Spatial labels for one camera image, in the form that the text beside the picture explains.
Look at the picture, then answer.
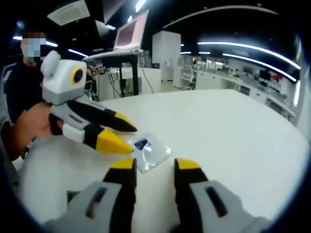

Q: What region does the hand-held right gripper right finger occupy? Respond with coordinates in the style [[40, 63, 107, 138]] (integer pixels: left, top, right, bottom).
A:
[[173, 157, 268, 233]]

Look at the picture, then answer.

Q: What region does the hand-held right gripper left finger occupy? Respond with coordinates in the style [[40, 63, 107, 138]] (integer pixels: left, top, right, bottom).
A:
[[45, 157, 137, 233]]

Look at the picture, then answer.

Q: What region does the small clear skincare sachet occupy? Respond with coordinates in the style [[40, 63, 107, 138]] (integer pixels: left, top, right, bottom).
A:
[[131, 132, 172, 173]]

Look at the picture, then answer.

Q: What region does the person's left hand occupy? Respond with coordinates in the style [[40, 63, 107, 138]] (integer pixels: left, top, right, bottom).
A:
[[33, 110, 65, 140]]

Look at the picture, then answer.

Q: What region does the person's dark shirt torso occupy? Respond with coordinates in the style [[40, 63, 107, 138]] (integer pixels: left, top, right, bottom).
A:
[[4, 62, 53, 122]]

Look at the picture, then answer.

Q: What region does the short ceiling light strip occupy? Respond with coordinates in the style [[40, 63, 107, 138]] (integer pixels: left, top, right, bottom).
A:
[[12, 36, 59, 47]]

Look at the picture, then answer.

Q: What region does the black-legged standing desk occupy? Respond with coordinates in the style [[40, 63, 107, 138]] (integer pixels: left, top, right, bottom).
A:
[[82, 50, 149, 100]]

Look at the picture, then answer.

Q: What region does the ceiling air conditioner unit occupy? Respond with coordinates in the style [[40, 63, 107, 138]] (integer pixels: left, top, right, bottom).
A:
[[47, 0, 91, 26]]

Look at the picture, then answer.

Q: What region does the laptop with pink screen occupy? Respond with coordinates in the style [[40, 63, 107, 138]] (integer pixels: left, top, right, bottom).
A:
[[113, 9, 149, 53]]

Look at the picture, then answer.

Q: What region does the white office chair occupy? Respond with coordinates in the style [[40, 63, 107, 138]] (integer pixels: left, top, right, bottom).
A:
[[181, 64, 196, 89]]

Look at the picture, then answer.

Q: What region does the long white lab counter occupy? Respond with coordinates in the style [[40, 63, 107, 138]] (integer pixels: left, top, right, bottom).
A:
[[194, 69, 296, 120]]

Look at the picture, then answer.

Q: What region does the long ceiling light strip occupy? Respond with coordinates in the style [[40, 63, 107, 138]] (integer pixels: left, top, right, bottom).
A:
[[222, 53, 297, 83], [197, 41, 301, 71]]

